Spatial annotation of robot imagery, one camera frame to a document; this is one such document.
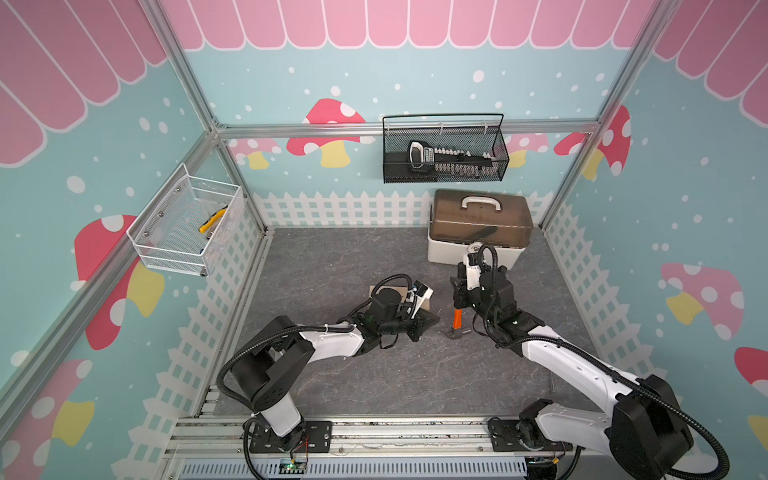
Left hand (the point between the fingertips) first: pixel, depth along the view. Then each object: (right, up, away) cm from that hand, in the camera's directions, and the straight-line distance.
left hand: (437, 323), depth 83 cm
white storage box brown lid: (+12, +33, +24) cm, 43 cm away
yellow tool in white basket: (-59, +28, -6) cm, 66 cm away
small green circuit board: (-37, -33, -10) cm, 50 cm away
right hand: (+5, +13, 0) cm, 14 cm away
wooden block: (-10, +10, -11) cm, 18 cm away
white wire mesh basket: (-65, +27, -6) cm, 70 cm away
